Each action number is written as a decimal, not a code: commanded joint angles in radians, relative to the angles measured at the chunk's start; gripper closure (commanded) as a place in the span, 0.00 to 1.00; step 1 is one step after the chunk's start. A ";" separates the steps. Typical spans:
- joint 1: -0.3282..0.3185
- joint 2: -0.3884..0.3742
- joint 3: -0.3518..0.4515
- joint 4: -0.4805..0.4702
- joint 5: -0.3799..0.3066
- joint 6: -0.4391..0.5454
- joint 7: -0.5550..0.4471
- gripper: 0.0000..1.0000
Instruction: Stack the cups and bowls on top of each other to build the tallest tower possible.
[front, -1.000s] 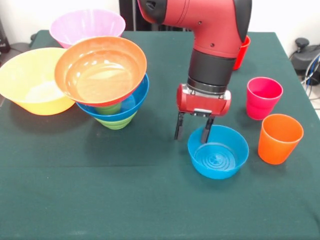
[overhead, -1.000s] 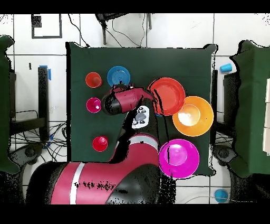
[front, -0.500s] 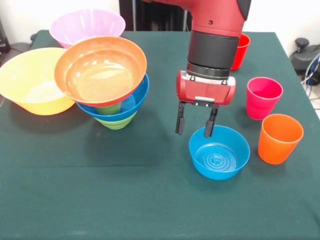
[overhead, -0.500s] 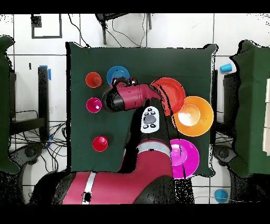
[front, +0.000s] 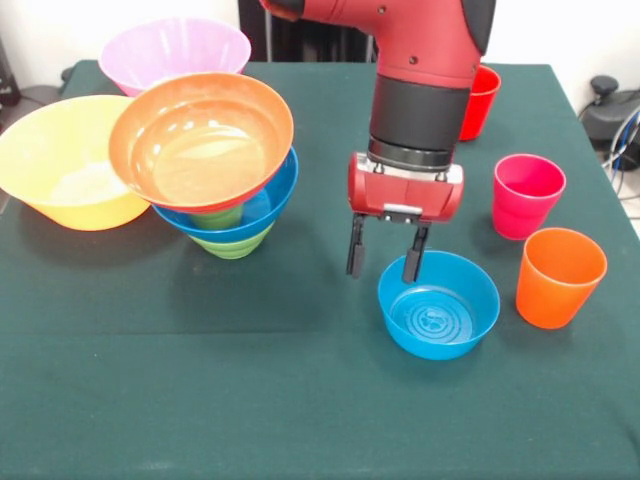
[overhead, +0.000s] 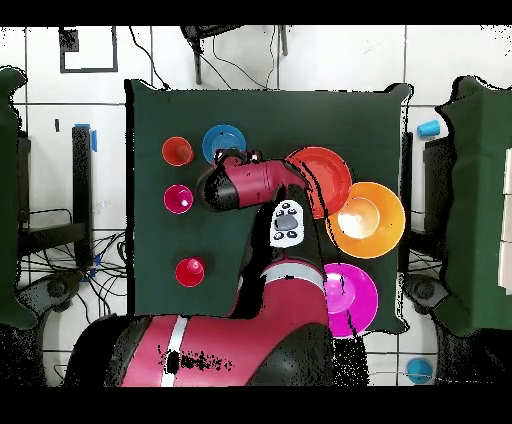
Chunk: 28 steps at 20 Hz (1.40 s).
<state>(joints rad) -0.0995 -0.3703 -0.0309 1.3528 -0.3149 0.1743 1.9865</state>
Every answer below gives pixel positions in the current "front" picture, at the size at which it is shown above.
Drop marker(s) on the small green plastic bowl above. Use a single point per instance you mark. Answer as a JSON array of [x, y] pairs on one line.
[[230, 247]]

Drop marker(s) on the large yellow-orange plastic bowl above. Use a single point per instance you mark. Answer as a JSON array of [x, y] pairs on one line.
[[50, 165]]

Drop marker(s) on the magenta plastic cup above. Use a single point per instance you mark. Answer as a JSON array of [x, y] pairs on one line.
[[520, 215]]

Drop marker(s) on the large pink plastic bowl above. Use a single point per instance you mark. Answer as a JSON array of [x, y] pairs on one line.
[[165, 47]]

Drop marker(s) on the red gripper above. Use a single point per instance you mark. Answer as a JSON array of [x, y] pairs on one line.
[[405, 192]]

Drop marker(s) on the dark green tablecloth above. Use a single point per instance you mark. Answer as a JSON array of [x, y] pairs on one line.
[[300, 400]]

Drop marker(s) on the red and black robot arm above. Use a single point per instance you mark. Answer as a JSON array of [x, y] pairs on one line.
[[420, 75]]

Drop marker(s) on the small ringed blue bowl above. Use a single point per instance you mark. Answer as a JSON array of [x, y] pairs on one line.
[[440, 320]]

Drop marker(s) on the green plastic cup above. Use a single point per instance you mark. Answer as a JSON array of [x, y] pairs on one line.
[[215, 219]]

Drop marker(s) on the orange plastic cup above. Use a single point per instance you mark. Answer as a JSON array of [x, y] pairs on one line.
[[550, 300]]

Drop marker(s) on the red plastic cup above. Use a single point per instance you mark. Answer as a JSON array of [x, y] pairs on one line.
[[477, 110]]

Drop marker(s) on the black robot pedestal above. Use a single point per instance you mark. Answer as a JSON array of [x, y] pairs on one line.
[[300, 42]]

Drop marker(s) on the large smooth blue bowl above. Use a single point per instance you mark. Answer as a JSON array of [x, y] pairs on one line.
[[277, 200]]

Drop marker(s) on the orange-red plastic bowl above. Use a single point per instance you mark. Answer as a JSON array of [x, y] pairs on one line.
[[200, 145]]

